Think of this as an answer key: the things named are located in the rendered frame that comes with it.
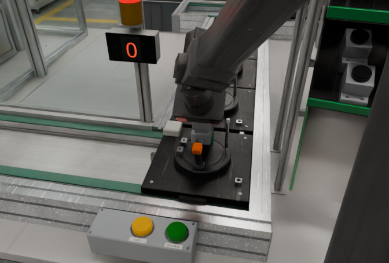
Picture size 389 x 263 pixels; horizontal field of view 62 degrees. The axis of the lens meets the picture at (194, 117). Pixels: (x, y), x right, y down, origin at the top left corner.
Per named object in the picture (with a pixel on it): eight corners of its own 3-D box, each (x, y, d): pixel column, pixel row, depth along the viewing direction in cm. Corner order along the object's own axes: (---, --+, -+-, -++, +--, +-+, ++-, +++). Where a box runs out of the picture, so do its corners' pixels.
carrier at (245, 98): (252, 137, 91) (257, 98, 84) (168, 128, 94) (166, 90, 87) (254, 94, 110) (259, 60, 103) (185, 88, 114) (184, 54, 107)
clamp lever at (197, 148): (202, 167, 74) (200, 150, 68) (193, 166, 74) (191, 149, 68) (204, 153, 76) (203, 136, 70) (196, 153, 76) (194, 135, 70)
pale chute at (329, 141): (355, 207, 66) (360, 208, 61) (288, 190, 69) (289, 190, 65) (377, 76, 70) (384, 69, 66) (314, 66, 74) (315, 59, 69)
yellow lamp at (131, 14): (139, 26, 74) (136, 4, 71) (118, 25, 75) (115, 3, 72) (145, 19, 78) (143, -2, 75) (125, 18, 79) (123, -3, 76)
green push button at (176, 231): (184, 246, 62) (184, 240, 61) (164, 243, 63) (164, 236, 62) (189, 229, 65) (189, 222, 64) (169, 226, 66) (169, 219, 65)
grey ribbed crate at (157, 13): (200, 33, 255) (201, 3, 242) (124, 29, 264) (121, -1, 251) (208, 17, 289) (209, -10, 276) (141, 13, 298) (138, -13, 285)
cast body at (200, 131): (209, 145, 73) (210, 119, 70) (190, 143, 74) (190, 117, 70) (215, 124, 80) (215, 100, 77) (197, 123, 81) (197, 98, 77)
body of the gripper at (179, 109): (178, 89, 68) (172, 73, 62) (226, 93, 67) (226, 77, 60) (173, 118, 67) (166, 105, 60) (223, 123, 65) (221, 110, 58)
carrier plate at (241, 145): (248, 208, 70) (249, 201, 69) (140, 193, 74) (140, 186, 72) (252, 140, 89) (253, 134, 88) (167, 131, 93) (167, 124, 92)
